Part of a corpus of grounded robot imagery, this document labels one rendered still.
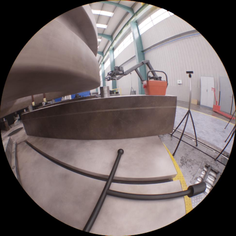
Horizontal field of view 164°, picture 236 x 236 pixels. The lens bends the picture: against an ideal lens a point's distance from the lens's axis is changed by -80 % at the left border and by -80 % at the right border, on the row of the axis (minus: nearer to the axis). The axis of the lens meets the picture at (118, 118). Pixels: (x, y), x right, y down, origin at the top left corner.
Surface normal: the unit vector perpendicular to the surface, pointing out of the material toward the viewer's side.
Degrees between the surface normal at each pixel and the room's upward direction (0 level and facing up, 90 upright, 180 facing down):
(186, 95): 90
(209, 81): 90
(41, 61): 90
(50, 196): 0
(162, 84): 97
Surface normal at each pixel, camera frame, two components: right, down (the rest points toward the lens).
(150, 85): 0.01, 0.43
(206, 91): -0.93, 0.18
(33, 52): 0.98, 0.00
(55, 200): -0.07, -0.95
